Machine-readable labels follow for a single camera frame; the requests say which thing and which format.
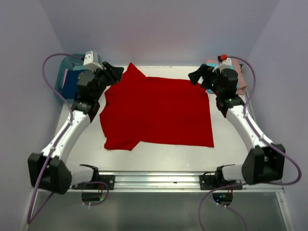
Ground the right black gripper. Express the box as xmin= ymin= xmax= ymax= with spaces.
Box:
xmin=188 ymin=64 xmax=223 ymax=96

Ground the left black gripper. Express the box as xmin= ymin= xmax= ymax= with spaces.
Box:
xmin=89 ymin=61 xmax=123 ymax=100

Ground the red t shirt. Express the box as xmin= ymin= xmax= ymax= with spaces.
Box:
xmin=100 ymin=64 xmax=214 ymax=151

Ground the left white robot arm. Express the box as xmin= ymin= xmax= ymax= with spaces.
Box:
xmin=27 ymin=62 xmax=124 ymax=194

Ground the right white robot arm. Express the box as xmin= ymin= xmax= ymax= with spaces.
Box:
xmin=188 ymin=64 xmax=285 ymax=189

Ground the folded turquoise t shirt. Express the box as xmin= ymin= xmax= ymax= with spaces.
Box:
xmin=201 ymin=63 xmax=240 ymax=94

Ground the teal plastic bin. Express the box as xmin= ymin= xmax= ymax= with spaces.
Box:
xmin=55 ymin=51 xmax=101 ymax=104

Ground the dark blue t shirt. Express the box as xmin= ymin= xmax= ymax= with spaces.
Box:
xmin=62 ymin=70 xmax=83 ymax=100

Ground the folded pink t shirt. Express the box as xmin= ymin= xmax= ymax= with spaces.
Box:
xmin=205 ymin=58 xmax=247 ymax=95

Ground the pink paper in bin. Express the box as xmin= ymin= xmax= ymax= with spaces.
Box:
xmin=62 ymin=68 xmax=69 ymax=88

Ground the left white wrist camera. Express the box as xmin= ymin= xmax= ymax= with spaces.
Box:
xmin=83 ymin=51 xmax=103 ymax=71

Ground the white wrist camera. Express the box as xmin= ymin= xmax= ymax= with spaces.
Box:
xmin=83 ymin=51 xmax=103 ymax=71
xmin=212 ymin=54 xmax=232 ymax=73

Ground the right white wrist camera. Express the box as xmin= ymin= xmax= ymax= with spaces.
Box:
xmin=212 ymin=54 xmax=232 ymax=73

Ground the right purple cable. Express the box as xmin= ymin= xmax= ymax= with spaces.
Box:
xmin=198 ymin=55 xmax=302 ymax=231

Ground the purple cable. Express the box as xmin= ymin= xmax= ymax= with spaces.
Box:
xmin=26 ymin=53 xmax=109 ymax=224
xmin=198 ymin=55 xmax=302 ymax=231

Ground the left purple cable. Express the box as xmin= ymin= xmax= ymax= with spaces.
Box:
xmin=26 ymin=53 xmax=109 ymax=224

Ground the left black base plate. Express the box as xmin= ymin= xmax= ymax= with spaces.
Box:
xmin=72 ymin=175 xmax=116 ymax=190

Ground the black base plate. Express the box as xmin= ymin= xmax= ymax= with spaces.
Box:
xmin=72 ymin=175 xmax=116 ymax=190
xmin=199 ymin=172 xmax=243 ymax=191

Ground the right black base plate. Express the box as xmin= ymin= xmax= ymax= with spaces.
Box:
xmin=199 ymin=172 xmax=243 ymax=191

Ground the aluminium mounting rail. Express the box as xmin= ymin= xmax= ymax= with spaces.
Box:
xmin=69 ymin=171 xmax=284 ymax=193

